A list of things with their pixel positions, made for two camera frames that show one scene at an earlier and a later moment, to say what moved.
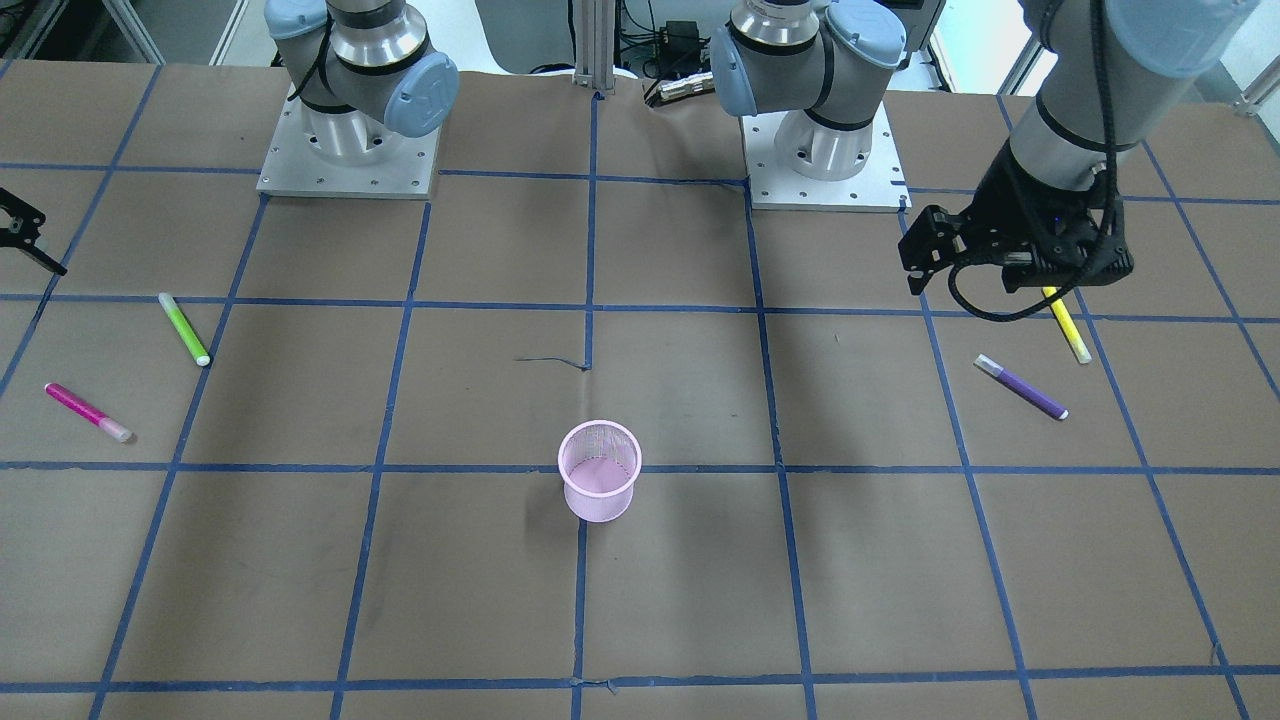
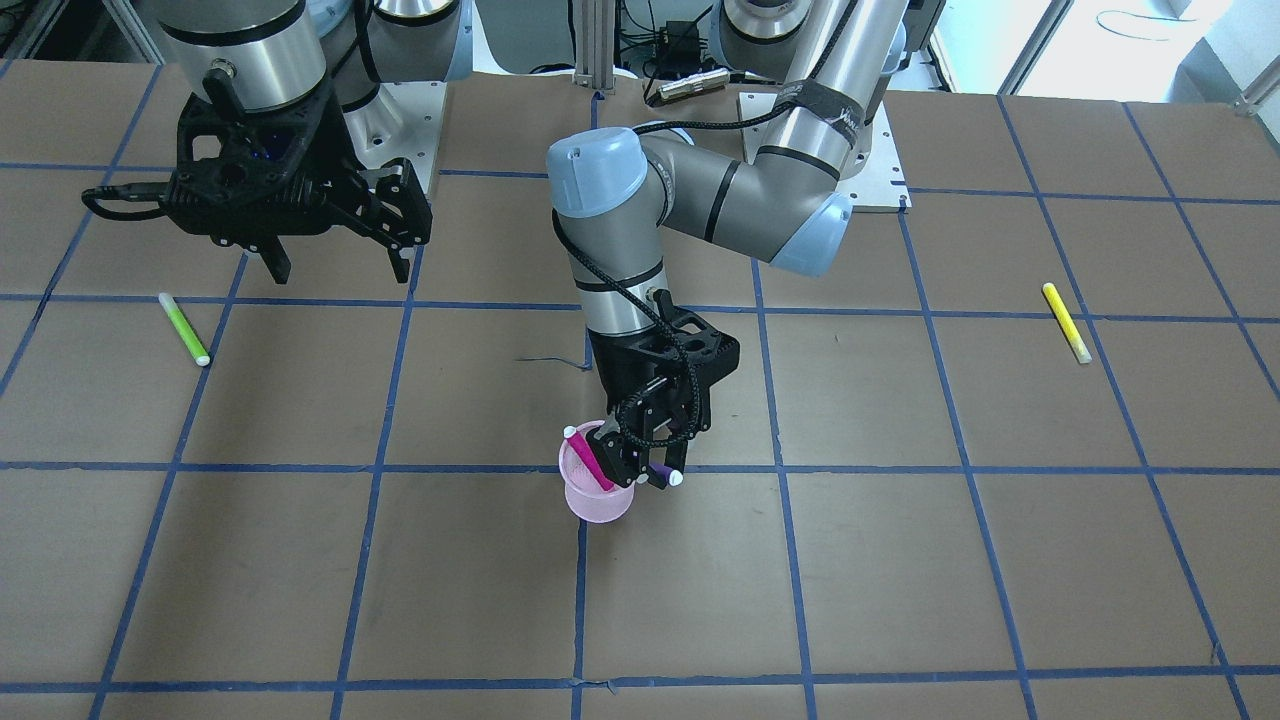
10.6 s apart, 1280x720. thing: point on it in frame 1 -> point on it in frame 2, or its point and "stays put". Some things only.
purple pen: (1021, 387) -> (674, 476)
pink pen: (90, 412) -> (606, 481)
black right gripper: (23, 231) -> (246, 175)
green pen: (185, 329) stays put
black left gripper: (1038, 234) -> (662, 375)
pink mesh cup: (599, 461) stays put
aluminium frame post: (594, 44) stays put
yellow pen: (1069, 327) stays put
